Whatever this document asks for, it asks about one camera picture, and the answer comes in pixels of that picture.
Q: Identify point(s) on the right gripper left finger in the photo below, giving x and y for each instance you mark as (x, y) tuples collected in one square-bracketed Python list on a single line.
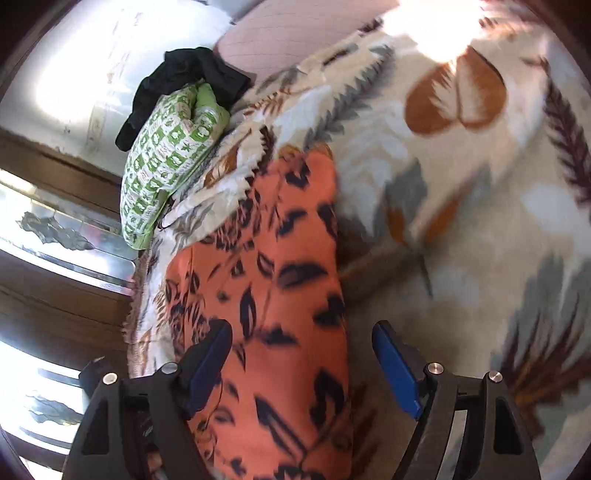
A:
[(125, 417)]

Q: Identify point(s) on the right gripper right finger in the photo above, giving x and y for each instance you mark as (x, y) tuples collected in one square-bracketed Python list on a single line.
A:
[(495, 442)]

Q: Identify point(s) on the orange black floral blouse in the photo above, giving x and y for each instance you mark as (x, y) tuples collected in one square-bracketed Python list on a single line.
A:
[(281, 407)]

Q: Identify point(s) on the person left hand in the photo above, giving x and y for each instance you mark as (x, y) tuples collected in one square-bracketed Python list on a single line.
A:
[(155, 465)]

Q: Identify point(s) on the wooden stained glass door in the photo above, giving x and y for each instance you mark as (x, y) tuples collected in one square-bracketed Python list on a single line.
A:
[(66, 275)]

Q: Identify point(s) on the green white checkered pillow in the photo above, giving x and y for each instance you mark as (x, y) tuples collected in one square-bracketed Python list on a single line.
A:
[(176, 138)]

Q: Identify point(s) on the leaf pattern fleece blanket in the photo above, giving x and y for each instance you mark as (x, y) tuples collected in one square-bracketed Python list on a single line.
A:
[(460, 133)]

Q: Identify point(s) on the black garment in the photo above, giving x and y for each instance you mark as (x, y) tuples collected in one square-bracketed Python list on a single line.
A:
[(179, 68)]

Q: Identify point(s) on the pink quilted bed cover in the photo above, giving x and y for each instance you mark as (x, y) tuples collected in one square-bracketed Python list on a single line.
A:
[(278, 34)]

